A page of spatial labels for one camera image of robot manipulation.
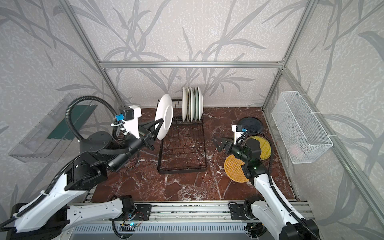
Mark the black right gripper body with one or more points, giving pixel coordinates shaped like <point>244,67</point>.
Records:
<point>237,151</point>

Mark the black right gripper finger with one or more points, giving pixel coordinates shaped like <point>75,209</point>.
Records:
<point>222,140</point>
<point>219,146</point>

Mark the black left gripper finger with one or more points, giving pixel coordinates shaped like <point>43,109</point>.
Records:
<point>157,131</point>
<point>153,124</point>

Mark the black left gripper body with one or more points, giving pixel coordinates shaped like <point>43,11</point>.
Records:
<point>145,135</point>

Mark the orange woven plate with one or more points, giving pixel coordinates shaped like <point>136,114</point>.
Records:
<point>233,169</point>

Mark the orange sunburst plate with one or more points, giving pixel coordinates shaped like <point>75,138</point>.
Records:
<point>165,112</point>
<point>201,103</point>

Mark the green yellow woven plate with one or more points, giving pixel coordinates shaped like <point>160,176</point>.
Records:
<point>265,147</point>

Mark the dark blue oval plate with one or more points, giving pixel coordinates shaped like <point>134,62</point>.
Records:
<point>249,124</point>

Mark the black wire dish rack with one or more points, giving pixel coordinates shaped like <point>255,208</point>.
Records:
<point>183,150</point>

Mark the cream floral plate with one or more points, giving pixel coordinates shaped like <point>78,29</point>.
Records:
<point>188,105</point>

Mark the white plate green emblem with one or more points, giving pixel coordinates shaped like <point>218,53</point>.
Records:
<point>185,104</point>

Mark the mint green flower plate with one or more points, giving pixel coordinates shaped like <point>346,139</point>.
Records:
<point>197,105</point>

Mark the white plate dark lettered rim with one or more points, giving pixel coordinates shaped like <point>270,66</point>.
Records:
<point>193,104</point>

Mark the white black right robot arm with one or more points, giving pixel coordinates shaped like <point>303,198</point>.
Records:
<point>270,192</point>

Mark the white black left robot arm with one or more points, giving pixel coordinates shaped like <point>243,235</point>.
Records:
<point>52,212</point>

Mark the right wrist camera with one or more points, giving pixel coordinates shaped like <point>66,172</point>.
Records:
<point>238,132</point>

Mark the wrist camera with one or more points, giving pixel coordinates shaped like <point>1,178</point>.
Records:
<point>127,120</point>
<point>238,132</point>

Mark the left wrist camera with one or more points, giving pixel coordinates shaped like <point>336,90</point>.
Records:
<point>127,120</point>

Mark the white wire mesh basket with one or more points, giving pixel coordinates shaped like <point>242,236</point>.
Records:
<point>304,137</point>

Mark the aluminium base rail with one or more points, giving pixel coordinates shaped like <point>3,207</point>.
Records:
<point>217,217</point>

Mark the clear plastic wall bin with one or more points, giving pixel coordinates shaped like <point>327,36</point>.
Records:
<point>47,142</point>

